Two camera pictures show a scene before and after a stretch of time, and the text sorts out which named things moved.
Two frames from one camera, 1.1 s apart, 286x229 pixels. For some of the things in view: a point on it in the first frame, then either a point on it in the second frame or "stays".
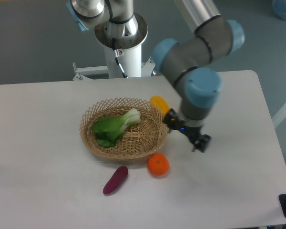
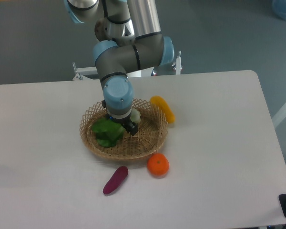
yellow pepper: x=158 y=102 stays
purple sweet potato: x=119 y=176 stays
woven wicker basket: x=137 y=140 stays
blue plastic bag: x=284 y=9 stays
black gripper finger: x=202 y=142 -> x=132 y=128
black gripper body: x=192 y=132 -> x=126 y=122
